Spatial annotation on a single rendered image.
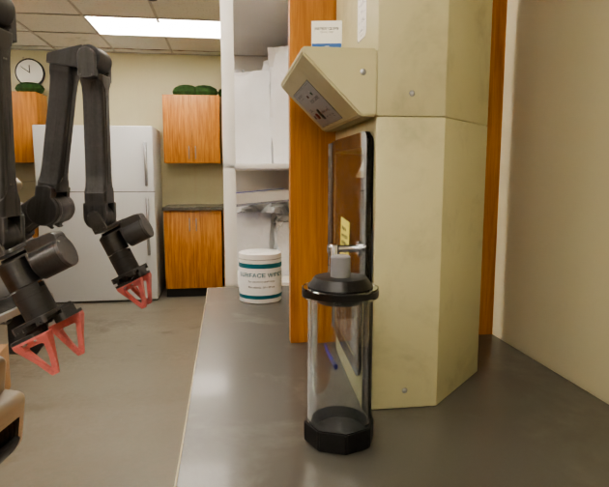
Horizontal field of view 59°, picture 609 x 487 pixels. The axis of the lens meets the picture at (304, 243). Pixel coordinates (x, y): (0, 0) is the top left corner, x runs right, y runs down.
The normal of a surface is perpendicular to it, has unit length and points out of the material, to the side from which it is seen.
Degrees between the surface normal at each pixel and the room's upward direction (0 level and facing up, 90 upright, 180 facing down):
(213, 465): 0
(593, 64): 90
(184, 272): 90
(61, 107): 91
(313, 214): 90
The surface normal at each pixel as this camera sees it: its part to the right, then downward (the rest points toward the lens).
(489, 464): 0.00, -0.99
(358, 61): 0.14, 0.13
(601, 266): -0.99, 0.02
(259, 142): -0.28, 0.18
